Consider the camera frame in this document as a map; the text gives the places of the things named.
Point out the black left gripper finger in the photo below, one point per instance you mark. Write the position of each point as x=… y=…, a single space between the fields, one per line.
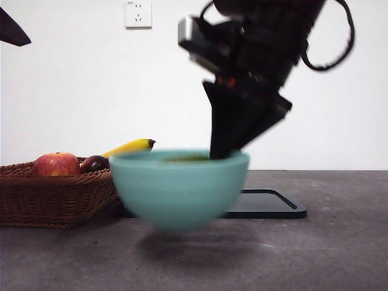
x=13 y=33

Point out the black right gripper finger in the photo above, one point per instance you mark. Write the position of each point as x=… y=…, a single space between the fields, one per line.
x=260 y=121
x=225 y=124

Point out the green avocado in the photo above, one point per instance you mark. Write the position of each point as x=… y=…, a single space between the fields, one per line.
x=185 y=157

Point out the teal ribbed bowl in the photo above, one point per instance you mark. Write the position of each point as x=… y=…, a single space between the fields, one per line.
x=179 y=194

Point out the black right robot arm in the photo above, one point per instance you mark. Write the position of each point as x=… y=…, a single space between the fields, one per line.
x=272 y=36

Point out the black rectangular tray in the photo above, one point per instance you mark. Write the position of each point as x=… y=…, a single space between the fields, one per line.
x=272 y=206

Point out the yellow banana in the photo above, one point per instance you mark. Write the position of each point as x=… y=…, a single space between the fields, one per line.
x=133 y=147

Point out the dark purple plum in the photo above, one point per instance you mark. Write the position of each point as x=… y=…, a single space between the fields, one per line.
x=95 y=164

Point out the red apple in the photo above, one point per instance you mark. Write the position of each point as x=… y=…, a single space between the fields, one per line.
x=56 y=165

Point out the brown wicker basket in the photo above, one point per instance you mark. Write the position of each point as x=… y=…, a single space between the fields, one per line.
x=54 y=200

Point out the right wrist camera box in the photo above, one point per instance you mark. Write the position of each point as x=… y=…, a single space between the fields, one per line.
x=203 y=42

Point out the white wall power socket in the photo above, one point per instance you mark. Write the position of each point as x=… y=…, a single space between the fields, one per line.
x=139 y=14

